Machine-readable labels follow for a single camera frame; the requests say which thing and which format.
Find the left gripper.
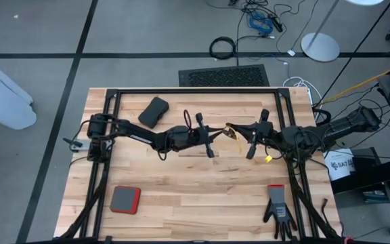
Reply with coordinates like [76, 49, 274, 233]
[194, 113, 229, 159]

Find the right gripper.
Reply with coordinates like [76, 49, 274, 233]
[226, 108, 274, 161]

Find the black floor vent grate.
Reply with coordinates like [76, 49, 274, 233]
[177, 64, 271, 87]

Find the black rounded case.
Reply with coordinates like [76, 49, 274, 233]
[137, 96, 170, 129]

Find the grey black work glove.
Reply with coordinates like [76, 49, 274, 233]
[263, 184, 299, 241]

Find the white printed cardboard box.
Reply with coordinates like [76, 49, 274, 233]
[323, 148, 355, 182]

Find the grey round-base stand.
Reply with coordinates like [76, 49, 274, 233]
[300, 0, 341, 63]

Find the grey pad with red rim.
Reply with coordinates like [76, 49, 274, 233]
[109, 185, 142, 215]

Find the black equipment stand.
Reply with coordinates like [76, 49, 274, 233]
[330, 147, 390, 235]

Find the dark blue box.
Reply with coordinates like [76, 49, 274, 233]
[362, 189, 390, 203]

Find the black table clamp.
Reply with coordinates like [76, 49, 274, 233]
[62, 137, 84, 149]

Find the white round lamp head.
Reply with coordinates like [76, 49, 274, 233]
[345, 0, 385, 7]

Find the white bin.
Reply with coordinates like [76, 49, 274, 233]
[0, 47, 37, 131]

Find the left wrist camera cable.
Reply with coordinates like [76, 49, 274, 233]
[183, 108, 193, 131]

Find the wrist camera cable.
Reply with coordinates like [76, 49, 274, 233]
[183, 108, 193, 131]
[271, 145, 286, 161]

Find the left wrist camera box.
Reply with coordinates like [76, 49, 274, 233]
[168, 125, 196, 152]

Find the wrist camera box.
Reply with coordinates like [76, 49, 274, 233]
[279, 125, 306, 152]
[168, 125, 196, 152]

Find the black aluminium table frame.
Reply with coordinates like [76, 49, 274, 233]
[59, 87, 341, 242]

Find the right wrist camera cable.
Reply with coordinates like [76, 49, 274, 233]
[271, 145, 286, 161]

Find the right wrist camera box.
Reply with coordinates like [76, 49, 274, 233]
[279, 125, 306, 152]

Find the white floor cable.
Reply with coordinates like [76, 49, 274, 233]
[282, 77, 323, 106]

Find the coiled black floor cable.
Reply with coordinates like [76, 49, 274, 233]
[209, 36, 237, 61]

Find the coiled blue cable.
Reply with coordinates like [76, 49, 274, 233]
[248, 12, 274, 36]

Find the brown strap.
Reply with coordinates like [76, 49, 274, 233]
[320, 198, 330, 224]

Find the yellow extension cord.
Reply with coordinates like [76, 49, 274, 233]
[316, 59, 390, 106]

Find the black floor cable tangle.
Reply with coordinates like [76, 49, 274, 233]
[204, 0, 318, 38]

